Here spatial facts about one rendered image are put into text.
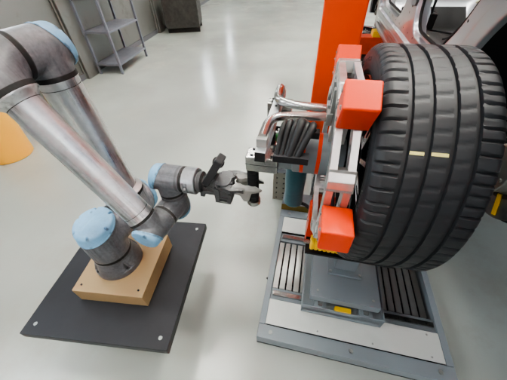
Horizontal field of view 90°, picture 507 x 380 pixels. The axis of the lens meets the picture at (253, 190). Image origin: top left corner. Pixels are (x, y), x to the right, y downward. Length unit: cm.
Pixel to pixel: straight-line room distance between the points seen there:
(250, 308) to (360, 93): 118
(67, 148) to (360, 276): 122
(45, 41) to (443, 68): 94
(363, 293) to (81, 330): 118
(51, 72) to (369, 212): 88
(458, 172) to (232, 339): 116
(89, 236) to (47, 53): 57
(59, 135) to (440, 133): 88
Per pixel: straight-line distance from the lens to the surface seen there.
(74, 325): 134
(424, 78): 68
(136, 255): 122
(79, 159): 82
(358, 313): 135
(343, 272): 133
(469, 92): 69
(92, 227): 109
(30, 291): 198
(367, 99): 58
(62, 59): 92
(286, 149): 65
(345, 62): 86
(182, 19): 701
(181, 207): 94
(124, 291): 121
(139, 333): 120
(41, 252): 213
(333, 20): 121
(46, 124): 83
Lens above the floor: 136
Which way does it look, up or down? 44 degrees down
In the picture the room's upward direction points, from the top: 2 degrees counter-clockwise
